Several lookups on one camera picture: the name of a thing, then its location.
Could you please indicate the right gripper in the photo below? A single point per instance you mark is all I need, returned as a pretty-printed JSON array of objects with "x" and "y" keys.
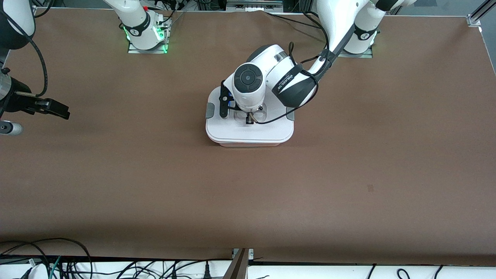
[{"x": 20, "y": 101}]

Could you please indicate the white box lid grey clips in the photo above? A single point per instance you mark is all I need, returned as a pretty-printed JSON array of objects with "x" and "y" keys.
[{"x": 248, "y": 133}]

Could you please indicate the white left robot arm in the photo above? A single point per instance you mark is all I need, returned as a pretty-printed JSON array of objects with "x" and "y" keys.
[{"x": 337, "y": 19}]

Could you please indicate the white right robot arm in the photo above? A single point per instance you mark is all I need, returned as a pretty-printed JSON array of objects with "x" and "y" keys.
[{"x": 143, "y": 40}]

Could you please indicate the pink plastic box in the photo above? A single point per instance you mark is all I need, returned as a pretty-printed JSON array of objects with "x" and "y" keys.
[{"x": 250, "y": 144}]

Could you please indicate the brown table cover sheet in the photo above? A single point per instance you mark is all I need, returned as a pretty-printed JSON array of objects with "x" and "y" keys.
[{"x": 348, "y": 213}]

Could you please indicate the aluminium profile beam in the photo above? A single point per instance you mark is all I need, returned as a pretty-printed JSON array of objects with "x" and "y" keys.
[{"x": 240, "y": 267}]

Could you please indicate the black power plug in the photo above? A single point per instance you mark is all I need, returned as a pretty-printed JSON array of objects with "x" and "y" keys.
[{"x": 207, "y": 273}]

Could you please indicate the black left camera mount bracket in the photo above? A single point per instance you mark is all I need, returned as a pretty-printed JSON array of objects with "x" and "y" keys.
[{"x": 223, "y": 108}]

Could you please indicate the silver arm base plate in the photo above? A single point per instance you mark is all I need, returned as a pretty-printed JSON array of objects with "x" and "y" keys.
[
  {"x": 133, "y": 50},
  {"x": 368, "y": 55}
]

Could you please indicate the aluminium frame rail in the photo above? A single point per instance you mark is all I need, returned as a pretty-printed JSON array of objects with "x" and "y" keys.
[{"x": 254, "y": 4}]

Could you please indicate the aluminium frame post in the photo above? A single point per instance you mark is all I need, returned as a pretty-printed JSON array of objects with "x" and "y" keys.
[{"x": 480, "y": 13}]

